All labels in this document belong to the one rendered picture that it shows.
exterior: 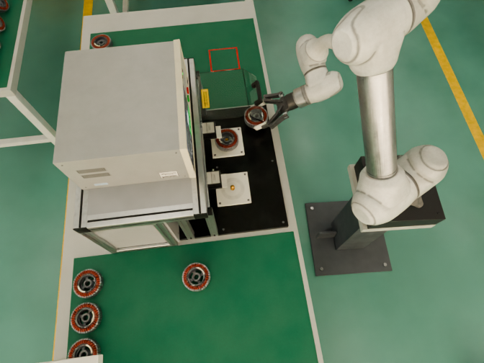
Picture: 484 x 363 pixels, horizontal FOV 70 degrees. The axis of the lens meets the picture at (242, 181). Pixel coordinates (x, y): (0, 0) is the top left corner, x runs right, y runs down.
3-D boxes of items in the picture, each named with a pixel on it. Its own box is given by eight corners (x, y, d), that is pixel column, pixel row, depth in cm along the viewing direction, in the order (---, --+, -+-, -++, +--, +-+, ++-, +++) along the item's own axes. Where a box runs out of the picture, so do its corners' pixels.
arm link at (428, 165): (433, 184, 142) (468, 160, 122) (403, 208, 137) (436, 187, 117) (404, 155, 147) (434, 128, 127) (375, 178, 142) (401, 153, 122)
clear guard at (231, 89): (255, 76, 151) (256, 67, 146) (263, 122, 142) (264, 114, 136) (181, 84, 150) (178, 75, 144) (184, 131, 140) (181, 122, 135)
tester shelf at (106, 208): (194, 65, 146) (193, 57, 142) (208, 217, 118) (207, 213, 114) (89, 75, 144) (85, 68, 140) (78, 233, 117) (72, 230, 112)
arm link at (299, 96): (309, 91, 158) (297, 96, 161) (302, 81, 151) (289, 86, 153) (313, 107, 155) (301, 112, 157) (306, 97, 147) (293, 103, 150)
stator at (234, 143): (236, 130, 166) (235, 125, 163) (240, 150, 162) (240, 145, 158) (213, 134, 166) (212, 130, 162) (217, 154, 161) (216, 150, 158)
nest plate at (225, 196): (247, 172, 158) (247, 171, 157) (251, 203, 152) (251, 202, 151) (214, 176, 158) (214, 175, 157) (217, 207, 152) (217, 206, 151)
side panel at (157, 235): (177, 238, 148) (160, 214, 119) (178, 245, 147) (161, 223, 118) (112, 246, 147) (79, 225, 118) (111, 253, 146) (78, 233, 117)
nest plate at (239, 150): (240, 128, 168) (240, 127, 167) (244, 155, 162) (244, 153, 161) (209, 131, 168) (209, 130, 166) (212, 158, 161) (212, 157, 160)
